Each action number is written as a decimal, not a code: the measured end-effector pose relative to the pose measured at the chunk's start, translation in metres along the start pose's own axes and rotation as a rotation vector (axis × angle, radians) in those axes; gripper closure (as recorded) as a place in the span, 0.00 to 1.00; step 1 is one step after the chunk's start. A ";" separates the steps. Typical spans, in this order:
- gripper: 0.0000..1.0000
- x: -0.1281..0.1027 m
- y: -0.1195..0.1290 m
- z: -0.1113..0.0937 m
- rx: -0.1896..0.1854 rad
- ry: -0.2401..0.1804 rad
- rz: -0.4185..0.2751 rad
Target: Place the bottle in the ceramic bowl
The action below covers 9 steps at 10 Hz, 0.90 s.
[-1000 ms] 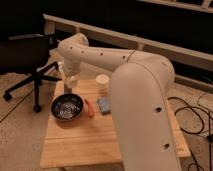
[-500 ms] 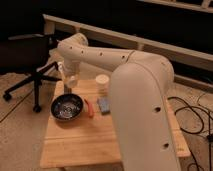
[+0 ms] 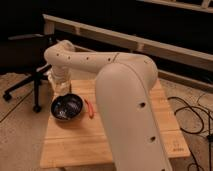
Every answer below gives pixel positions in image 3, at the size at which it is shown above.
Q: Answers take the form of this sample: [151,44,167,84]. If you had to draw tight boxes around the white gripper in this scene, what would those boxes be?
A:
[47,69,71,90]

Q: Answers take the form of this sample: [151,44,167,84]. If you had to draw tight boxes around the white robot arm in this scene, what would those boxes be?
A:
[44,40,172,171]

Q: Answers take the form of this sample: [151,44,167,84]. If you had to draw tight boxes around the black office chair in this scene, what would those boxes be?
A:
[0,35,56,113]

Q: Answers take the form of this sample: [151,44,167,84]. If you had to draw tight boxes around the orange red chili pepper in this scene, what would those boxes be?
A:
[84,99,94,119]

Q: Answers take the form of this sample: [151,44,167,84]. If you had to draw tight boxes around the black floor cables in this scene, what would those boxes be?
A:
[167,92,213,171]

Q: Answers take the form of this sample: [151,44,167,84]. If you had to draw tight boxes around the white wooden bench frame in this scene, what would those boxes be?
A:
[42,13,213,91]

